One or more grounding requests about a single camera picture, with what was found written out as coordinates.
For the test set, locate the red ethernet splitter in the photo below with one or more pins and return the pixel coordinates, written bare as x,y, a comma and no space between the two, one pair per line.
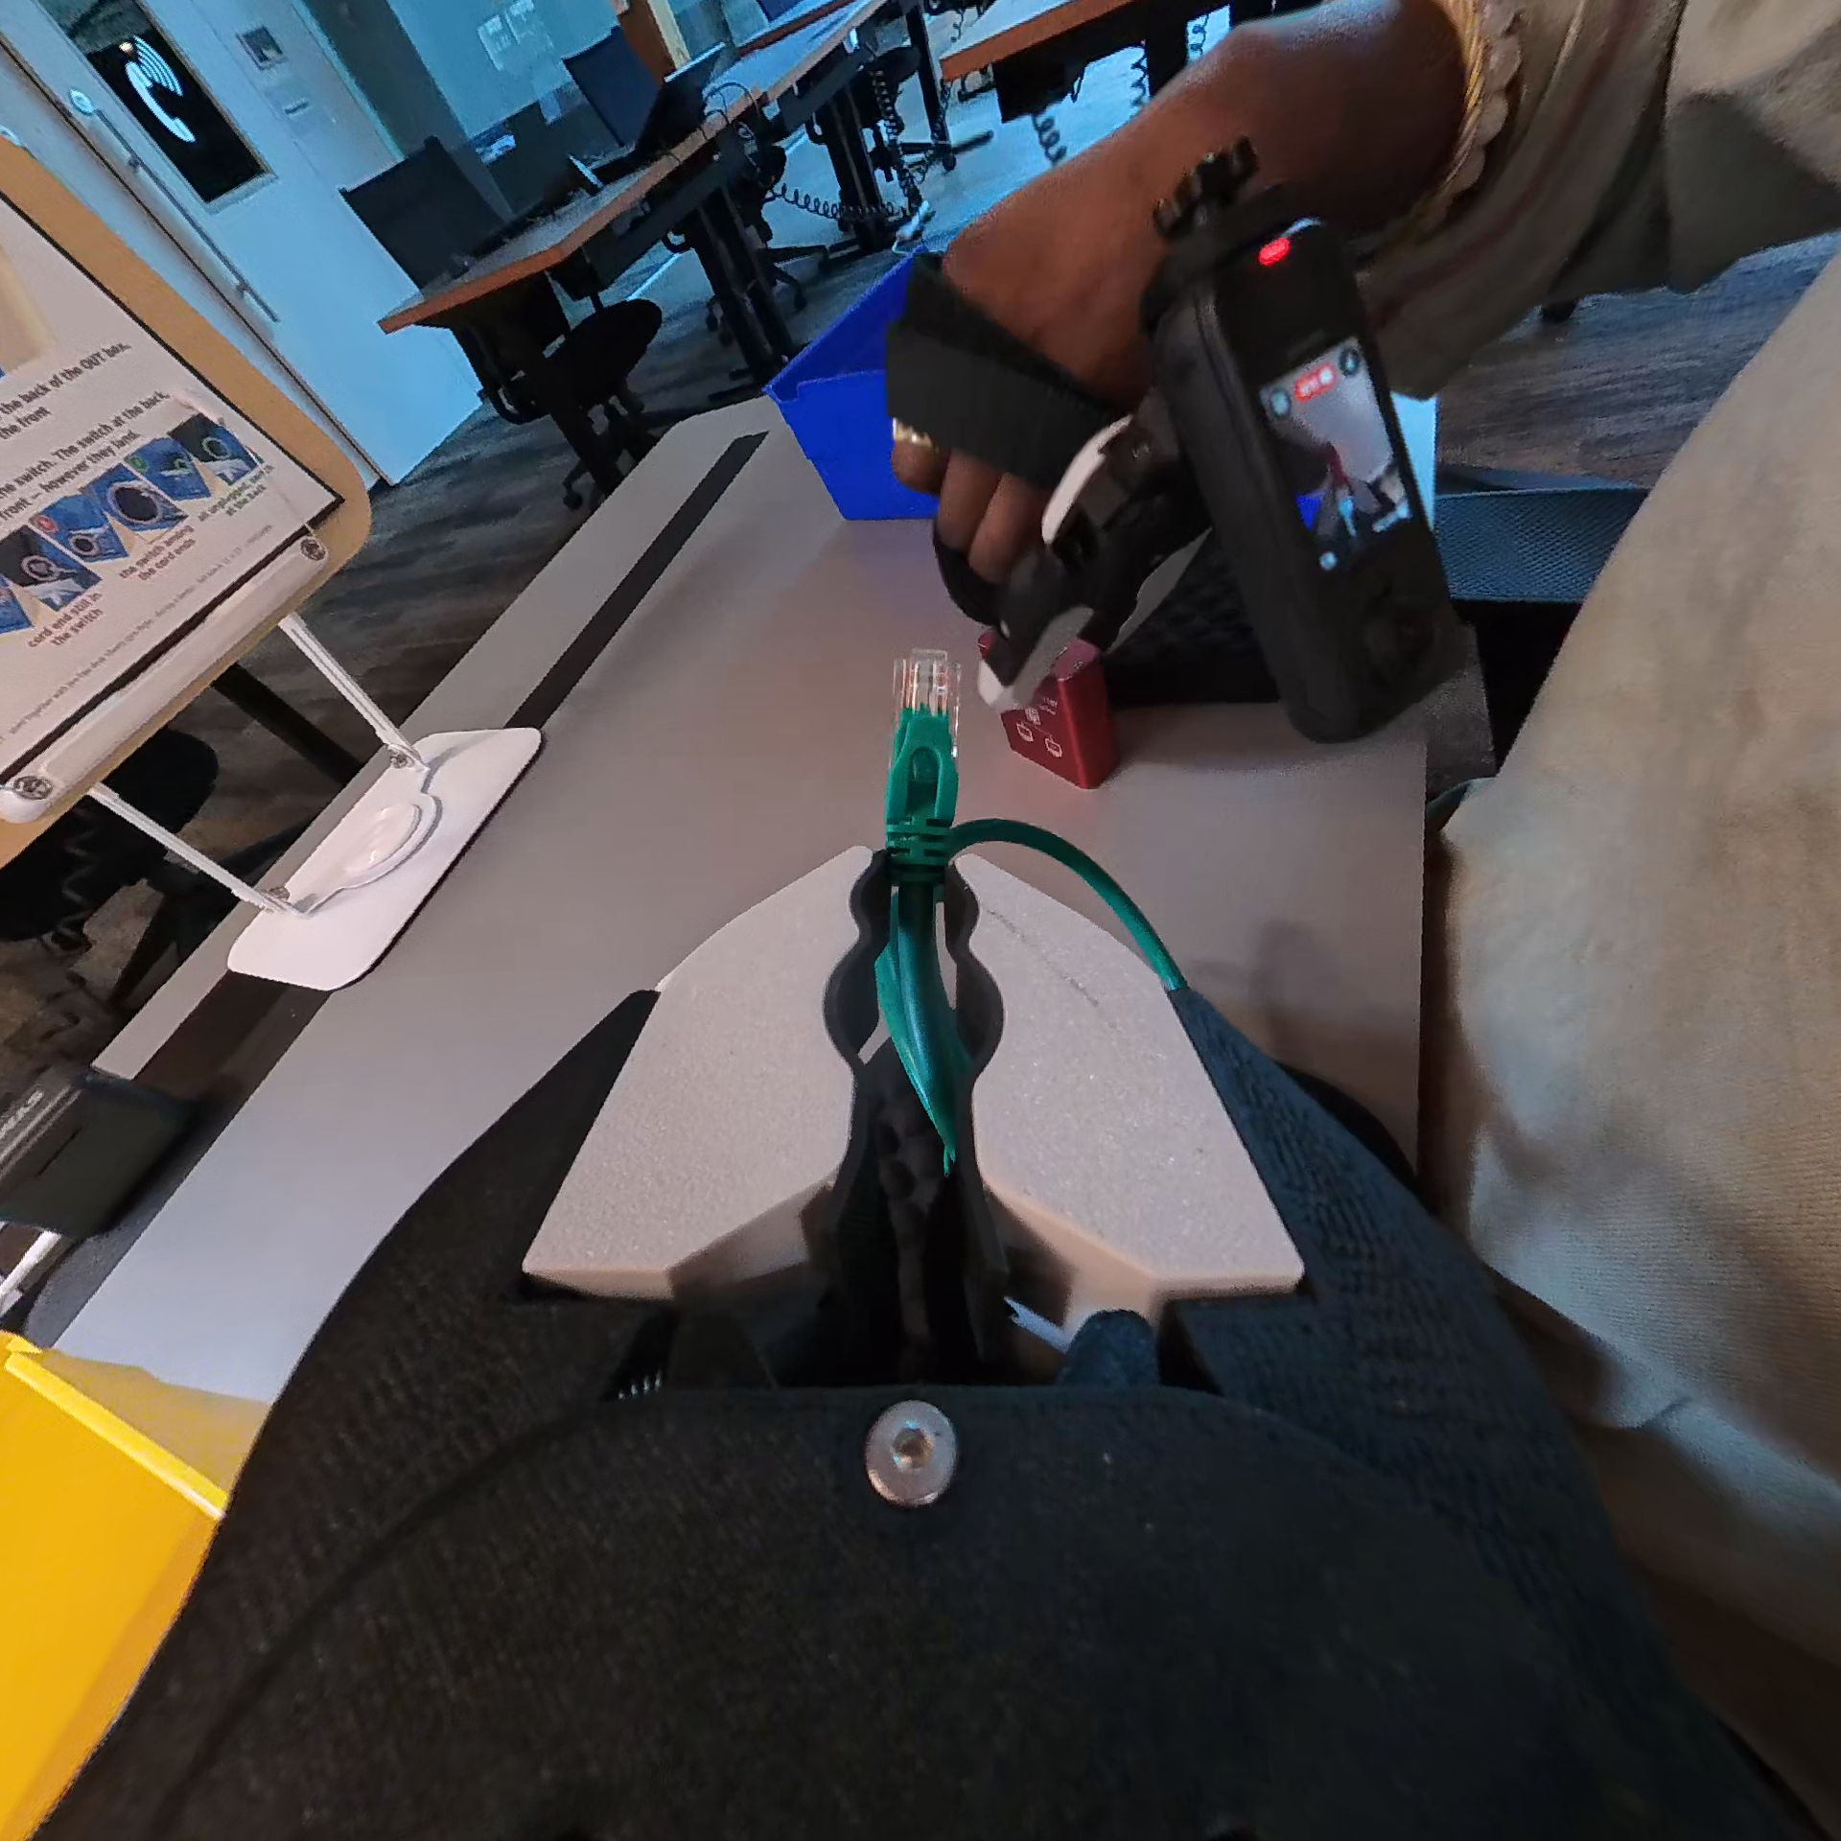
1079,717

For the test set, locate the instruction sign on white stand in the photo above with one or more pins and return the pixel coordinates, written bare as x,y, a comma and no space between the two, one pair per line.
114,474

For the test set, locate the yellow plastic bin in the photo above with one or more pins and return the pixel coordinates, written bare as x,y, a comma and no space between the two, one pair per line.
85,1555

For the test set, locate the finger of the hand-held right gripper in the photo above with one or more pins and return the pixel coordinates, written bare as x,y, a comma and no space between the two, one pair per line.
1026,662
1173,573

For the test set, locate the wooden office table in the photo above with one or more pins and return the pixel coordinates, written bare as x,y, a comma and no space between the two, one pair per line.
576,236

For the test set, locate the black laptop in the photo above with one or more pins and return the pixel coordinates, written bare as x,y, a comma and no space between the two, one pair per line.
677,105

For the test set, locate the large grey power box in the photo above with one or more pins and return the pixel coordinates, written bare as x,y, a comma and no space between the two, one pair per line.
85,1134

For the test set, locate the black tape strip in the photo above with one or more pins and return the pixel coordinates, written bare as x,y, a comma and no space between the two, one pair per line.
635,591

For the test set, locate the grey desk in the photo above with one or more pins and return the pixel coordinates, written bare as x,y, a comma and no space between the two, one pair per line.
647,863

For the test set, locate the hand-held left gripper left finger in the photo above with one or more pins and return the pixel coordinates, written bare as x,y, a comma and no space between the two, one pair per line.
691,1134

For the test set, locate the person's pale sweater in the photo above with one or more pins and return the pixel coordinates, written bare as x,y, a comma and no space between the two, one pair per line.
1654,936

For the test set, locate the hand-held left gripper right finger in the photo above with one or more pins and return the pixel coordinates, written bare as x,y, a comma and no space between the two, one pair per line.
1137,1150

